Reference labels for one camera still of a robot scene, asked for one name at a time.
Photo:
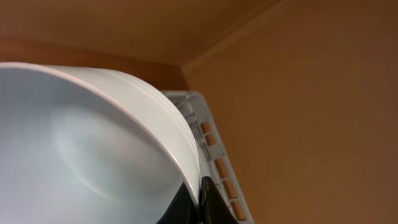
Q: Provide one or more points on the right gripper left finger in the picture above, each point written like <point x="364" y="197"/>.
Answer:
<point x="180" y="210"/>

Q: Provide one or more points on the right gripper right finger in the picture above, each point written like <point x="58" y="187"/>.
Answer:
<point x="212" y="206"/>

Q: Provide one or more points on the light blue small bowl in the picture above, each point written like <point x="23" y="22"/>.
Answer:
<point x="91" y="145"/>

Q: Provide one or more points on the grey dishwasher rack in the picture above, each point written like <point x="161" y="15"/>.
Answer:
<point x="214" y="161"/>

